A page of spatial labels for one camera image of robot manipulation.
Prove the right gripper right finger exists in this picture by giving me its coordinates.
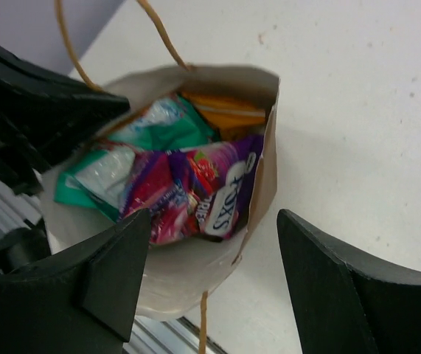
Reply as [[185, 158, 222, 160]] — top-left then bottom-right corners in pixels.
[[276, 209, 421, 353]]

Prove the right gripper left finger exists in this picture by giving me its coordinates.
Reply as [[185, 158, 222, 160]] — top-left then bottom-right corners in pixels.
[[0, 209, 151, 353]]

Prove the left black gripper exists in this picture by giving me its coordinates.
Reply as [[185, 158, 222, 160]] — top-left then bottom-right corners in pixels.
[[0, 56, 130, 195]]

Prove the teal candy bag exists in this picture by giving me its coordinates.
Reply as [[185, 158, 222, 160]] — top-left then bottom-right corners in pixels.
[[54, 94, 217, 221]]

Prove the purple Fox's candy bag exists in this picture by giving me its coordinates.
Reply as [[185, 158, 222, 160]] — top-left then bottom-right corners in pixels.
[[119, 134, 263, 245]]

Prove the orange Kettle chips bag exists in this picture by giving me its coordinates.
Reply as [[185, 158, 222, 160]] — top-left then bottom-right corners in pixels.
[[181, 91, 266, 141]]

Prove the aluminium mounting rail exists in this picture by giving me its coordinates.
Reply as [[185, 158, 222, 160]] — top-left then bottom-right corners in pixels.
[[0, 165, 45, 255]]

